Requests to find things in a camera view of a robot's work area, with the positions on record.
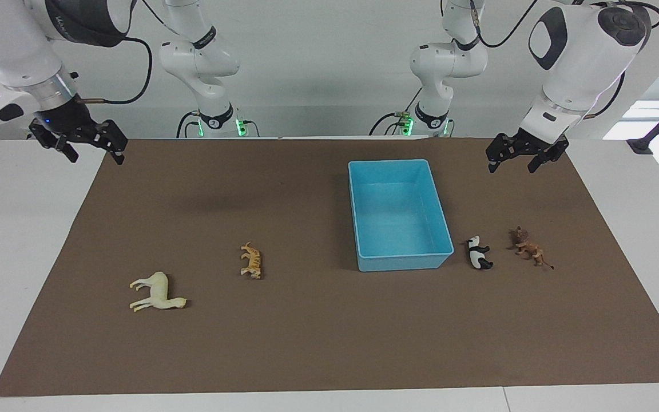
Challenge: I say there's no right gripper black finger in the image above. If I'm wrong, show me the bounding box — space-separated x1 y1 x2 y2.
28 119 78 164
96 119 130 167

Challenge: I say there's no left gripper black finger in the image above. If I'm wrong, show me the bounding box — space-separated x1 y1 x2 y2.
485 133 517 173
527 137 570 174

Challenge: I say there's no brown lion toy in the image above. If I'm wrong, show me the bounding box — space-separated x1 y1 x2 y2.
507 226 555 270

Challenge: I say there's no black white panda toy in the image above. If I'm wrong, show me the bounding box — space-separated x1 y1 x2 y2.
466 235 494 271

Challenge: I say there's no cream camel toy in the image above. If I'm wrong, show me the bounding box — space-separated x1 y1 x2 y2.
129 271 188 313

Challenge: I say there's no orange tiger toy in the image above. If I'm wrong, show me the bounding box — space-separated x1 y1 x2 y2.
240 241 263 280

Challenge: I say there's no light blue storage box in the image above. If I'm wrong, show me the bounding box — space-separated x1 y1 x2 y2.
348 159 455 272

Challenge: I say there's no brown table mat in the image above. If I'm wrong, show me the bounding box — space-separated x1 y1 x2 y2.
0 137 659 398

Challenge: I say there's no black right base cable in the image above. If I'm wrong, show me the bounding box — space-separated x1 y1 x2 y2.
177 110 201 138

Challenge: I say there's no black base cable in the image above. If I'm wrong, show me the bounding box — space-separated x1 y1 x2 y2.
177 110 201 138
370 86 424 136

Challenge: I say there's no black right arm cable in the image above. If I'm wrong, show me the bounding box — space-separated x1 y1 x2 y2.
75 35 154 106

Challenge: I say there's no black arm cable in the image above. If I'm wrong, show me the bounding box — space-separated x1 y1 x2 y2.
75 35 154 106
470 0 659 120

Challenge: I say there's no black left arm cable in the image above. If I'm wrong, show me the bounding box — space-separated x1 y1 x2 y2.
470 0 659 120

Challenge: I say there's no black left base cable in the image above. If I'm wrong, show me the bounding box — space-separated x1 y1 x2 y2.
370 86 424 136

